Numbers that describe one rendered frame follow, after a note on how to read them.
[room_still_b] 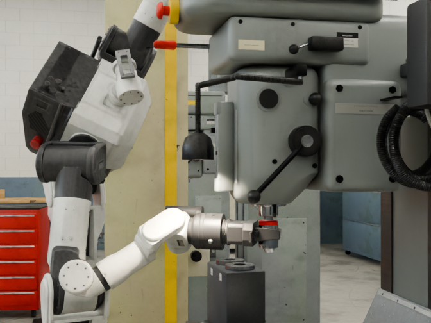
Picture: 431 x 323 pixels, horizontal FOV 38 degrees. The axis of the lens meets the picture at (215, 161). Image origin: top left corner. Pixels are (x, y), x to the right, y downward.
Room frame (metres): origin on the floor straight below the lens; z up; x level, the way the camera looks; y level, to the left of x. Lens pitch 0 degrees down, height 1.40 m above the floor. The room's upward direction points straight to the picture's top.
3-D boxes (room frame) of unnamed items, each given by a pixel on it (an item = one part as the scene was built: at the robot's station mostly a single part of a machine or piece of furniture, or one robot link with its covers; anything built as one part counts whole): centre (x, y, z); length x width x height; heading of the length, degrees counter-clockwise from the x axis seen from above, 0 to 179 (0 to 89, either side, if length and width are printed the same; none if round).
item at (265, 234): (1.47, -0.12, 1.24); 0.06 x 0.02 x 0.03; 79
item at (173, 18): (1.46, 0.10, 1.76); 0.06 x 0.02 x 0.06; 12
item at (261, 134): (1.50, -0.13, 1.47); 0.21 x 0.19 x 0.32; 12
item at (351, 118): (1.54, -0.32, 1.47); 0.24 x 0.19 x 0.26; 12
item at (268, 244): (1.50, -0.13, 1.23); 0.05 x 0.05 x 0.06
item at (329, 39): (1.38, -0.22, 1.66); 0.12 x 0.04 x 0.04; 102
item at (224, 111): (1.48, -0.02, 1.45); 0.04 x 0.04 x 0.21; 12
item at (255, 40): (1.51, -0.17, 1.68); 0.34 x 0.24 x 0.10; 102
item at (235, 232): (1.52, -0.04, 1.24); 0.13 x 0.12 x 0.10; 169
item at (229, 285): (1.94, -0.06, 1.00); 0.22 x 0.12 x 0.20; 16
